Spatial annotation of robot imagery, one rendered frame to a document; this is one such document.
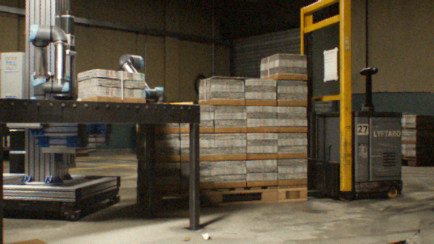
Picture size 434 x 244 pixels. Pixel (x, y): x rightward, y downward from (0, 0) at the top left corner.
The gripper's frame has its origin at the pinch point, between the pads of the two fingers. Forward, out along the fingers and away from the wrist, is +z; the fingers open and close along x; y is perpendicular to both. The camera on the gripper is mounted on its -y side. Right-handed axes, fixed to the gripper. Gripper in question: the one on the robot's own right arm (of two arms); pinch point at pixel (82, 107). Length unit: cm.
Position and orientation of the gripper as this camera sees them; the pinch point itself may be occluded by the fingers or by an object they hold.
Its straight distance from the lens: 343.1
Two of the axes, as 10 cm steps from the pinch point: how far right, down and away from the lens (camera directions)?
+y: -0.6, -10.0, 0.7
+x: -6.6, 0.9, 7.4
